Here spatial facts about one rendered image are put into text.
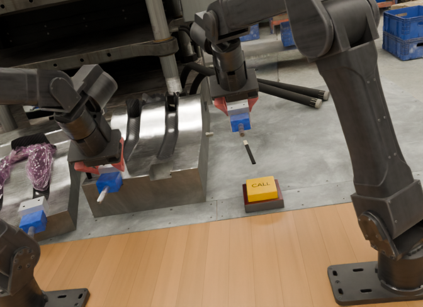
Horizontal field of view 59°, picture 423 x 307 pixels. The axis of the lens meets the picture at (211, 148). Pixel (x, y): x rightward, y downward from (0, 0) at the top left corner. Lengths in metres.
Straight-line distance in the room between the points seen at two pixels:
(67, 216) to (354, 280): 0.58
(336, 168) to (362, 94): 0.41
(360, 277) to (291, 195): 0.25
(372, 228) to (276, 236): 0.22
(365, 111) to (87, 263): 0.57
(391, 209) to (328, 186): 0.32
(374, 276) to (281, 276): 0.14
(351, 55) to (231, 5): 0.24
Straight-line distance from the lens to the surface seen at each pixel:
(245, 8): 0.63
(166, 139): 0.98
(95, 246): 0.82
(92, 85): 0.71
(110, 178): 0.80
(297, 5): 0.50
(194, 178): 0.80
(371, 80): 0.51
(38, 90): 0.63
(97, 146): 0.73
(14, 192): 1.01
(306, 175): 0.87
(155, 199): 0.84
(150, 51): 1.48
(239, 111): 0.87
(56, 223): 0.88
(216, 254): 0.70
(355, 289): 0.61
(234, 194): 0.83
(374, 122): 0.51
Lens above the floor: 1.26
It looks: 26 degrees down
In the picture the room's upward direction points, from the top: 12 degrees counter-clockwise
